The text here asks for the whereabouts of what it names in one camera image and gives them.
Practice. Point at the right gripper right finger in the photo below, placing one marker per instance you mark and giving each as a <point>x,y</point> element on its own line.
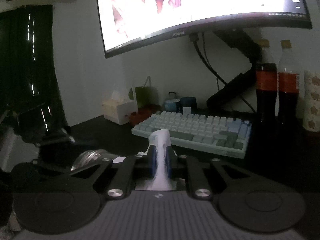
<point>202,181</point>

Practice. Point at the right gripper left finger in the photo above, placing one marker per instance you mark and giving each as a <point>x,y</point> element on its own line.
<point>122,175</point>

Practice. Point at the white cloth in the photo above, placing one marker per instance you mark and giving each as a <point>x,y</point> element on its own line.
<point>161,181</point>

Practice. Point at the white blue mechanical keyboard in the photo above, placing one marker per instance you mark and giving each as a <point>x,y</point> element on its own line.
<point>218,135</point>

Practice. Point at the red box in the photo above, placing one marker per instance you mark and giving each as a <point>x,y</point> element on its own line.
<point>138,117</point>

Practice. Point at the wooden tissue box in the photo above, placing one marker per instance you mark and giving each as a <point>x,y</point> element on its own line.
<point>118,108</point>

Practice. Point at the dark teal mug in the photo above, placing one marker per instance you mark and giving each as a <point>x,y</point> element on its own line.
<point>188,105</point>

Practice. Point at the green paper bag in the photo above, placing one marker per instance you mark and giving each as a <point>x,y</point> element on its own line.
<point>145,95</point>

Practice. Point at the left cola bottle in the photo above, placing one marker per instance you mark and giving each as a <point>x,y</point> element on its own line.
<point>266,82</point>

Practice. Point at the cola bottle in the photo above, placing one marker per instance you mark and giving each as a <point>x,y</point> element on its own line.
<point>288,83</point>
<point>266,82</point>

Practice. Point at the right cola bottle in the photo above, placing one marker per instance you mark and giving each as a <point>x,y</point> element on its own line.
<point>288,83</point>

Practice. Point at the curved computer monitor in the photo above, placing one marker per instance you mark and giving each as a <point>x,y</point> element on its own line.
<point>131,24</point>

